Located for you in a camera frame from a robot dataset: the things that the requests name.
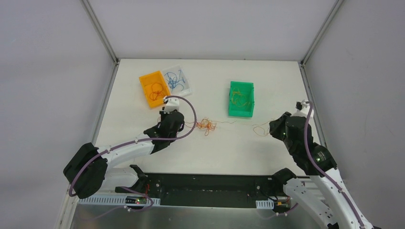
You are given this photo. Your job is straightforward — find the coloured cable bundle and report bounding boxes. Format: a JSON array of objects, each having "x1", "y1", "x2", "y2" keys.
[{"x1": 185, "y1": 116, "x2": 273, "y2": 137}]

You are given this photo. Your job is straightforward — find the red cable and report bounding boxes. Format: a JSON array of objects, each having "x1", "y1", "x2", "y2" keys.
[{"x1": 148, "y1": 82, "x2": 170, "y2": 102}]

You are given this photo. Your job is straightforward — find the blue cable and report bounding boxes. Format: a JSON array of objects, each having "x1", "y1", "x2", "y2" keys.
[{"x1": 164, "y1": 70, "x2": 188, "y2": 94}]

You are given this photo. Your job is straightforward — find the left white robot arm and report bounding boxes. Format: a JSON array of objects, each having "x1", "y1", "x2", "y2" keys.
[{"x1": 63, "y1": 110, "x2": 185, "y2": 199}]

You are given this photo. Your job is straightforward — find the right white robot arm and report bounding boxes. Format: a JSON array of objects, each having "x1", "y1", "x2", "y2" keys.
[{"x1": 269, "y1": 112, "x2": 375, "y2": 229}]

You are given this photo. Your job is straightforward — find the orange plastic bin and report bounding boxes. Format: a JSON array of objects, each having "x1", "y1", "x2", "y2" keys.
[{"x1": 139, "y1": 71, "x2": 170, "y2": 108}]

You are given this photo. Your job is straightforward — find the white translucent plastic bin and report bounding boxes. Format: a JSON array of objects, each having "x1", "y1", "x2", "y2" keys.
[{"x1": 161, "y1": 65, "x2": 192, "y2": 97}]

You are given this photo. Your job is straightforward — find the green plastic bin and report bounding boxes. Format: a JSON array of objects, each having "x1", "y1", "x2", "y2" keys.
[{"x1": 228, "y1": 81, "x2": 255, "y2": 118}]

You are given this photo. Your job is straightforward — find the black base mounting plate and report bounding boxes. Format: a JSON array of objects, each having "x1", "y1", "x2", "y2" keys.
[{"x1": 129, "y1": 173, "x2": 286, "y2": 208}]

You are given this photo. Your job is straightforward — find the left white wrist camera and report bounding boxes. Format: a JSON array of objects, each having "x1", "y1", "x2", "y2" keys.
[{"x1": 162, "y1": 96, "x2": 180, "y2": 114}]

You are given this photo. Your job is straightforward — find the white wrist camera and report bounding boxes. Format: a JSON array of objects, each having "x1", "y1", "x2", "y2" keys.
[
  {"x1": 293, "y1": 100, "x2": 314, "y2": 118},
  {"x1": 162, "y1": 96, "x2": 180, "y2": 114}
]

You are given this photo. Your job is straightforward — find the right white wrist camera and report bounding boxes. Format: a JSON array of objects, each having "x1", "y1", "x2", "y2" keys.
[{"x1": 293, "y1": 100, "x2": 314, "y2": 118}]

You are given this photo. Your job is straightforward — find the aluminium frame rail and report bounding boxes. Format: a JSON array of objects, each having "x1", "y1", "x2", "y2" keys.
[
  {"x1": 300, "y1": 0, "x2": 346, "y2": 67},
  {"x1": 80, "y1": 0, "x2": 119, "y2": 65}
]

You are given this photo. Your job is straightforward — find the right aluminium frame rail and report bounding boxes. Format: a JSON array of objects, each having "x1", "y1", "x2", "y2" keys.
[{"x1": 300, "y1": 0, "x2": 346, "y2": 67}]

